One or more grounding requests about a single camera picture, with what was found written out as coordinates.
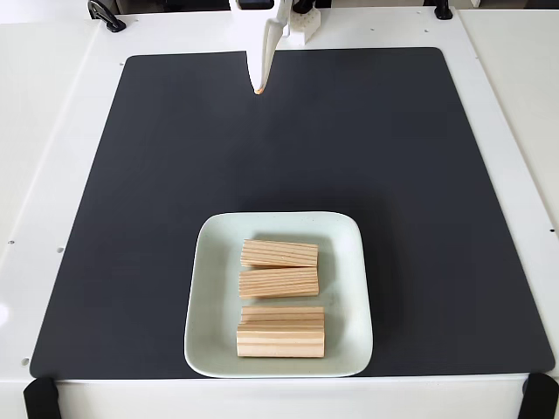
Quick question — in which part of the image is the grooved wooden block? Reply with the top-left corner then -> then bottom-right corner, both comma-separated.
240,305 -> 327,325
239,237 -> 321,269
236,319 -> 328,360
238,266 -> 321,300

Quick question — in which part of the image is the pale green square plate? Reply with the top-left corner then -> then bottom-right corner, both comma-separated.
183,210 -> 375,379

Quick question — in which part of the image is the black rubber mat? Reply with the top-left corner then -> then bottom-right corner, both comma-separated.
29,46 -> 556,380

